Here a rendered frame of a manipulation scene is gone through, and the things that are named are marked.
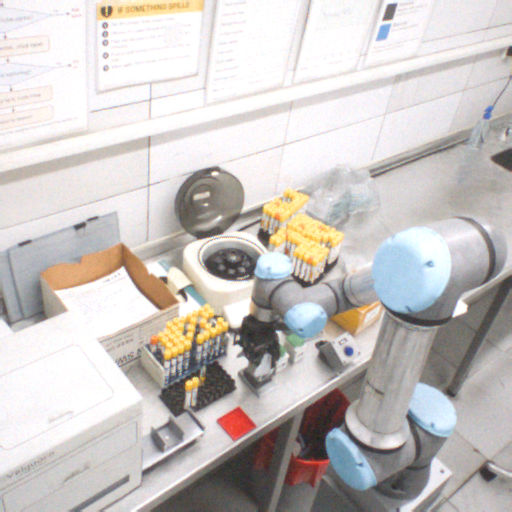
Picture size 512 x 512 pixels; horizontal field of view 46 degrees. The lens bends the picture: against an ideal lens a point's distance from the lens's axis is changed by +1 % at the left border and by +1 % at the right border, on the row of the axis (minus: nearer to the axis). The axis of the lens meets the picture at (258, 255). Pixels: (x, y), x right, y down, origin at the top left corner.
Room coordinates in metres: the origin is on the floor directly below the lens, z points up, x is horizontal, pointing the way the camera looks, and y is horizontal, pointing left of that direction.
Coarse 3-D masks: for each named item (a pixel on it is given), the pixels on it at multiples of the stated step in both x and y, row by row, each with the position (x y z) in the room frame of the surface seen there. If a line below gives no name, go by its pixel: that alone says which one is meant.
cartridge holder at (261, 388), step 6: (240, 372) 1.02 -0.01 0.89; (246, 372) 1.00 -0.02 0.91; (246, 378) 1.00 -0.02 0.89; (252, 378) 0.99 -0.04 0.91; (270, 378) 1.00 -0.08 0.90; (252, 384) 0.98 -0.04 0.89; (258, 384) 0.97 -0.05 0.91; (264, 384) 0.99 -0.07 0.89; (270, 384) 0.99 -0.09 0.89; (258, 390) 0.97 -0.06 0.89; (264, 390) 0.97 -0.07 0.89; (270, 390) 0.98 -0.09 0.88
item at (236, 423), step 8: (240, 408) 0.91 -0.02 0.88; (224, 416) 0.88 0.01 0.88; (232, 416) 0.89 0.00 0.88; (240, 416) 0.89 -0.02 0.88; (248, 416) 0.89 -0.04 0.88; (224, 424) 0.86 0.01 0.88; (232, 424) 0.87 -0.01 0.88; (240, 424) 0.87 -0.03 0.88; (248, 424) 0.87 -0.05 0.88; (232, 432) 0.85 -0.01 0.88; (240, 432) 0.85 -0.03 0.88
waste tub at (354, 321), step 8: (376, 304) 1.28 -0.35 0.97; (344, 312) 1.26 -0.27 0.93; (352, 312) 1.24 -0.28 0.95; (360, 312) 1.23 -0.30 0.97; (368, 312) 1.25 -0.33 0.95; (376, 312) 1.29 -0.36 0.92; (336, 320) 1.27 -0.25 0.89; (344, 320) 1.25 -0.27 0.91; (352, 320) 1.24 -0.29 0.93; (360, 320) 1.23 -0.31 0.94; (368, 320) 1.27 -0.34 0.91; (376, 320) 1.31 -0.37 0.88; (344, 328) 1.25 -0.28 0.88; (352, 328) 1.23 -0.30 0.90; (360, 328) 1.24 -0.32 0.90
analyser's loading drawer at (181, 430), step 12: (168, 420) 0.81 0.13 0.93; (180, 420) 0.83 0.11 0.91; (192, 420) 0.83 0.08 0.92; (156, 432) 0.76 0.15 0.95; (168, 432) 0.79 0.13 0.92; (180, 432) 0.78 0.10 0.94; (192, 432) 0.80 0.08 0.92; (204, 432) 0.81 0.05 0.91; (144, 444) 0.75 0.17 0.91; (156, 444) 0.76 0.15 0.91; (168, 444) 0.76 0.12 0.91; (180, 444) 0.77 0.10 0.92; (144, 456) 0.72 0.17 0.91; (156, 456) 0.73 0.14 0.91; (144, 468) 0.70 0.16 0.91
